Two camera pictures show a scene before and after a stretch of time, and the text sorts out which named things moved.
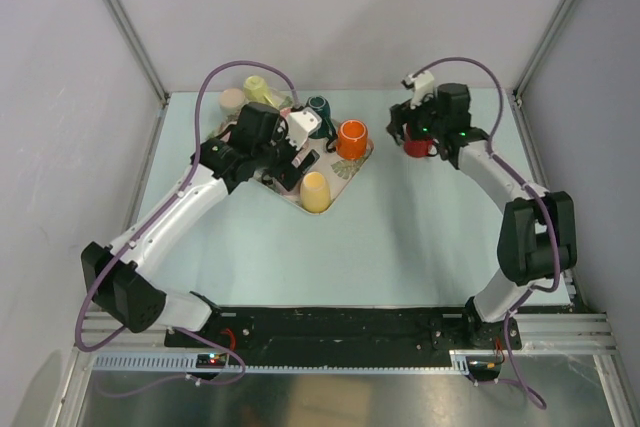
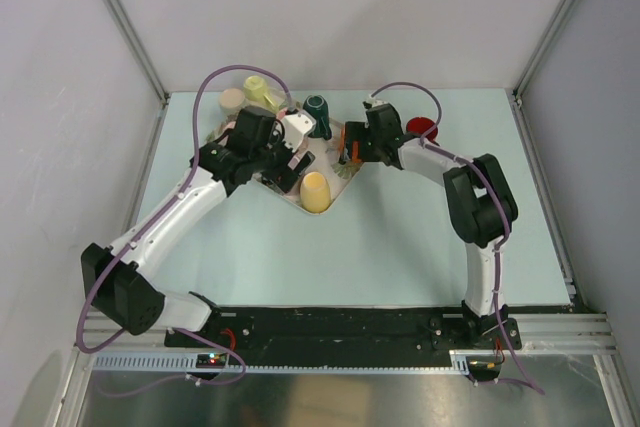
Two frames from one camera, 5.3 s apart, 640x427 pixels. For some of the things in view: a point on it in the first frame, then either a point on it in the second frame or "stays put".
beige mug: (231, 101) stays put
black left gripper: (287, 174) stays put
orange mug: (352, 140) stays put
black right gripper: (404, 114) to (358, 131)
